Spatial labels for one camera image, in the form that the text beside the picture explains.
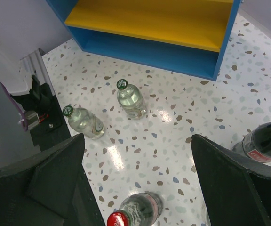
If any blue shelf with coloured boards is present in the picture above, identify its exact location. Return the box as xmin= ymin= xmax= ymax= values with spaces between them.
xmin=48 ymin=0 xmax=240 ymax=81

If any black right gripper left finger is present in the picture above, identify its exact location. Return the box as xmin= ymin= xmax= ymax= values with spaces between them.
xmin=0 ymin=134 xmax=104 ymax=226

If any aluminium rail frame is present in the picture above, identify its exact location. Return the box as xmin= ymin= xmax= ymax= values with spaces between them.
xmin=21 ymin=48 xmax=55 ymax=96

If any clear soda bottle shelved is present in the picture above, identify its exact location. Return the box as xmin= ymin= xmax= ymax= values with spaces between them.
xmin=116 ymin=79 xmax=147 ymax=119

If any clear soda bottle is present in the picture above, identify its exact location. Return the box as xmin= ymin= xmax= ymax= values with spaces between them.
xmin=63 ymin=105 xmax=104 ymax=139

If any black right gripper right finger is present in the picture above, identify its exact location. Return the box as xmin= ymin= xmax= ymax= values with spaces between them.
xmin=191 ymin=134 xmax=271 ymax=226

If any cola bottle front centre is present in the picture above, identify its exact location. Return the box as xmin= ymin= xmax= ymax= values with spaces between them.
xmin=107 ymin=192 xmax=163 ymax=226

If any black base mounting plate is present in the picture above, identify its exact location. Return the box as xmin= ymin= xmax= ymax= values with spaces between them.
xmin=20 ymin=75 xmax=80 ymax=151

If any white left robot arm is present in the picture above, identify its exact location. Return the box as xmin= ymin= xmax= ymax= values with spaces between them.
xmin=0 ymin=41 xmax=52 ymax=114

